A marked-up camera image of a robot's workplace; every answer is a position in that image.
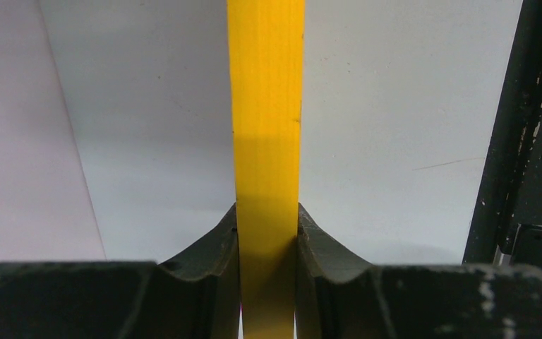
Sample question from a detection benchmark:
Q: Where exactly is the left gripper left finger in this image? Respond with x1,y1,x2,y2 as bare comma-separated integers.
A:
0,208,240,338

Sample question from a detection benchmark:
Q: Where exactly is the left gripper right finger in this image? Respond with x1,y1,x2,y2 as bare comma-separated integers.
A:
296,208,542,338

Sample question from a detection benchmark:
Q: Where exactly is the yellow wooden picture frame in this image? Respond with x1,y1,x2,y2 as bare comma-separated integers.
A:
227,1,305,338

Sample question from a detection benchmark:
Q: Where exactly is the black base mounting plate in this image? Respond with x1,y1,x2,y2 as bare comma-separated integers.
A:
463,1,542,270

